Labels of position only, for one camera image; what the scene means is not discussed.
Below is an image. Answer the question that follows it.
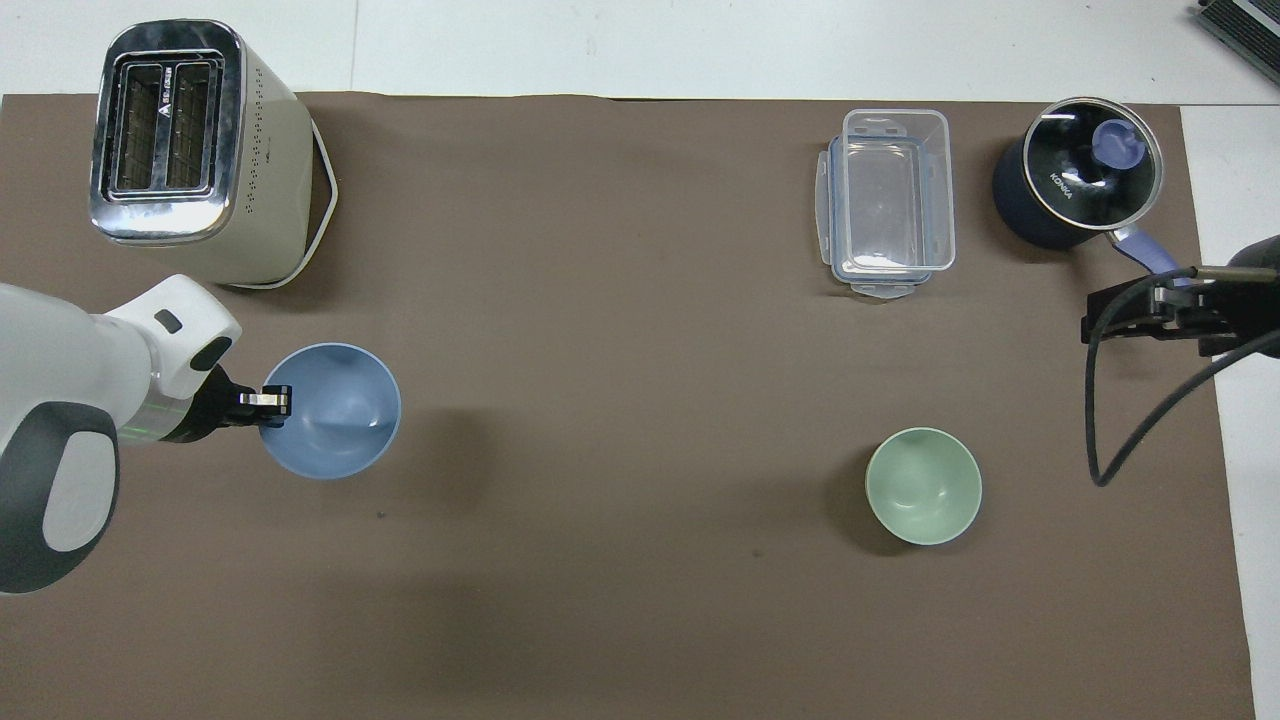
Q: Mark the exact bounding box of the green bowl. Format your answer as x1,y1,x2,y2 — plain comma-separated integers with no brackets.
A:
864,426,984,547

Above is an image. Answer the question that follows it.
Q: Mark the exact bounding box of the clear plastic container lid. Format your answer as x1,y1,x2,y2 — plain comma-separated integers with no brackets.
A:
814,134,949,300

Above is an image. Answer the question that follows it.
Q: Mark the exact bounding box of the black cable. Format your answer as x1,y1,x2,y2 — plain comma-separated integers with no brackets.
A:
1085,264,1280,489

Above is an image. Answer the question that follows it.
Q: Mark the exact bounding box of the dark blue pot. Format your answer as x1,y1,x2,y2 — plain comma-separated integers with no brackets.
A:
992,97,1193,292

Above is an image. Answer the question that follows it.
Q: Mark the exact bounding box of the clear plastic container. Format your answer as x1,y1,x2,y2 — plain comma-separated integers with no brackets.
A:
829,108,957,281

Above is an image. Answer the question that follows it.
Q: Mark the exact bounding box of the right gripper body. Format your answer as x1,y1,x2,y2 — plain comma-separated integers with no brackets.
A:
1198,234,1280,359

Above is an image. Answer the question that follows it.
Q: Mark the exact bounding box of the glass pot lid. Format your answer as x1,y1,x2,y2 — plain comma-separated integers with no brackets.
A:
1021,97,1167,230

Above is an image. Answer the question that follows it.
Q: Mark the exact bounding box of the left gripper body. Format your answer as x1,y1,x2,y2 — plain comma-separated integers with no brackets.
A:
176,364,246,443

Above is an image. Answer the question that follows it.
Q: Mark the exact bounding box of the blue bowl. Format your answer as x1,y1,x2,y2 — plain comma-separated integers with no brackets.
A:
259,342,403,481

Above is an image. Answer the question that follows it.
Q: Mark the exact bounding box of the cream and chrome toaster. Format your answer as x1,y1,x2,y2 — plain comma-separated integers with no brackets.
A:
89,19,340,292

